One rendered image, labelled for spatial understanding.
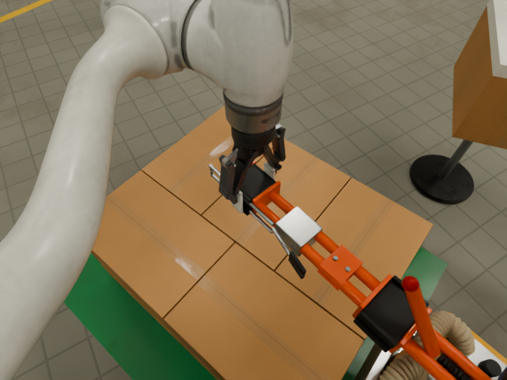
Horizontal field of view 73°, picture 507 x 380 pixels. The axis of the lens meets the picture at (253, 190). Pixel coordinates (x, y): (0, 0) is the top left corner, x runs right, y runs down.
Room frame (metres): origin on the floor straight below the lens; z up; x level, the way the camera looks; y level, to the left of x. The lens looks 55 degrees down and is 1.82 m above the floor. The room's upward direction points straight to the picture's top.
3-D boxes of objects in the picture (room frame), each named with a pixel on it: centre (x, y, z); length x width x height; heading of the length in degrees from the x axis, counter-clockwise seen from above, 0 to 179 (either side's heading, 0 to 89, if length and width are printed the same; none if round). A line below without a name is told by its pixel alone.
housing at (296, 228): (0.33, -0.09, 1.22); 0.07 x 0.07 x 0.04; 42
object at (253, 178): (0.43, 0.00, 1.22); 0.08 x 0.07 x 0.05; 42
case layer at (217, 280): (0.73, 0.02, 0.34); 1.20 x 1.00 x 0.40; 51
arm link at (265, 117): (0.42, 0.00, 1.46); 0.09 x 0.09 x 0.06
